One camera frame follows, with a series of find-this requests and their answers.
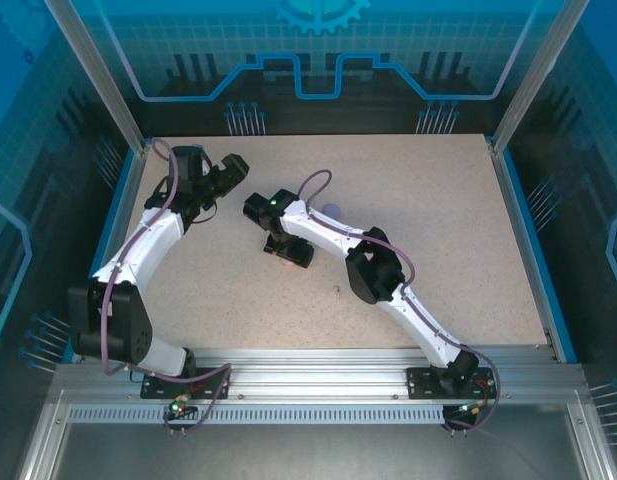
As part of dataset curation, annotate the blue table edge strip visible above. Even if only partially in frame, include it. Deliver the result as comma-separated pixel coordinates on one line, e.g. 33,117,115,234
61,147,139,364
502,147,580,364

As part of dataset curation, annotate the small LED circuit board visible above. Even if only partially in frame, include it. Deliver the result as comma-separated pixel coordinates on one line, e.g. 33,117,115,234
445,399,489,421
162,394,199,419

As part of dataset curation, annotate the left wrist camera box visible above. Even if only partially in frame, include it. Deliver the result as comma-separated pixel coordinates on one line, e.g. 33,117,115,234
171,144,205,181

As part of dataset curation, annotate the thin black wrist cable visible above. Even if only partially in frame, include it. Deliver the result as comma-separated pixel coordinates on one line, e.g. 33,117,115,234
193,199,222,225

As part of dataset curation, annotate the aluminium mounting rail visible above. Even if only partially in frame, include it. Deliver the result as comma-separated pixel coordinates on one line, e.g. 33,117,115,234
52,347,589,401

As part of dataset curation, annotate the aluminium frame post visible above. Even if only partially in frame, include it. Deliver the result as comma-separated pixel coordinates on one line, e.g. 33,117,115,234
42,0,152,156
487,0,589,156

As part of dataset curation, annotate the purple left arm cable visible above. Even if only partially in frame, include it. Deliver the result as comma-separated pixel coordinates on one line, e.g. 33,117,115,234
101,138,233,437

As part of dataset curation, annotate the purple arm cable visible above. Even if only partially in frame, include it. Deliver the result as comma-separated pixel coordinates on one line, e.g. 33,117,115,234
298,168,501,437
101,138,233,437

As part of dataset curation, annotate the slotted grey cable duct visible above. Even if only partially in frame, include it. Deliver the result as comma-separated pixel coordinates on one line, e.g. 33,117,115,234
66,405,448,426

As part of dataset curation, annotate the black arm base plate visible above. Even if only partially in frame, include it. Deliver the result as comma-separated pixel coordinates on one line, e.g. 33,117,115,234
405,367,498,400
140,367,233,400

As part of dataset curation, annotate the aluminium lower frame tray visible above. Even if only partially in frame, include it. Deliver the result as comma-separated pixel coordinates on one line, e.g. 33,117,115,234
17,389,617,480

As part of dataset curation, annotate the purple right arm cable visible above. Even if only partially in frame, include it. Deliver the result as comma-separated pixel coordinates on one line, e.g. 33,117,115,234
298,168,501,437

